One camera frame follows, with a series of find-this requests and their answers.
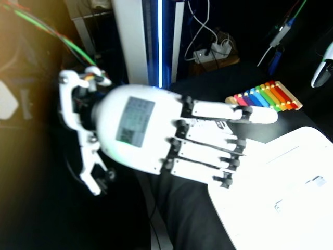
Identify brown cardboard box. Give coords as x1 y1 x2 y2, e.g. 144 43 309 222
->
189 56 240 76

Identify white adapter with cable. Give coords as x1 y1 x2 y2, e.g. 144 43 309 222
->
257 23 291 68

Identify white plug adapters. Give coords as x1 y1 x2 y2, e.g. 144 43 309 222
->
210 39 232 57

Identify green red cable bundle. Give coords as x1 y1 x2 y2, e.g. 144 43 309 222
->
0 2 105 76

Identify blue cable connector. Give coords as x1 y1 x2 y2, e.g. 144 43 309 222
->
268 51 284 75

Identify white power strip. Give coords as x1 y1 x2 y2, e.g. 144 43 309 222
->
193 49 217 65

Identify rainbow wooden hand piano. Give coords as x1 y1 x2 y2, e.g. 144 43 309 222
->
225 80 303 113

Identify black table cloth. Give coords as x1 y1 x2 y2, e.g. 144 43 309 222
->
135 62 333 250

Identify white printed paper card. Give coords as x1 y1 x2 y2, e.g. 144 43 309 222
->
212 119 237 136

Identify white power cable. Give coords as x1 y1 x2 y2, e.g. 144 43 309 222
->
184 0 219 62

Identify white and blue pillar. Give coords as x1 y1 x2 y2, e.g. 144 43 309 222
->
111 0 184 89

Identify white shelf frame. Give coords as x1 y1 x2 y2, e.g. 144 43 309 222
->
65 0 115 60

